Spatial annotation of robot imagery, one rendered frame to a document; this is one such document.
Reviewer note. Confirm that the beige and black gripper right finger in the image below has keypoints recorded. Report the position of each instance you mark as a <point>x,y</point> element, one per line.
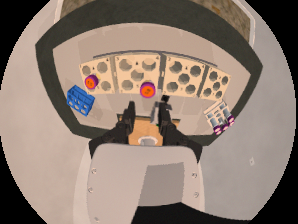
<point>171,135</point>

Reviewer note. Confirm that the blue tube rack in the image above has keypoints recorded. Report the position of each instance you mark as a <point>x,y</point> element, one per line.
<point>83,100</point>

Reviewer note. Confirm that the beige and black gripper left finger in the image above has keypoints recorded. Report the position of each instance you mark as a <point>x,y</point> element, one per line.
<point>118,133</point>

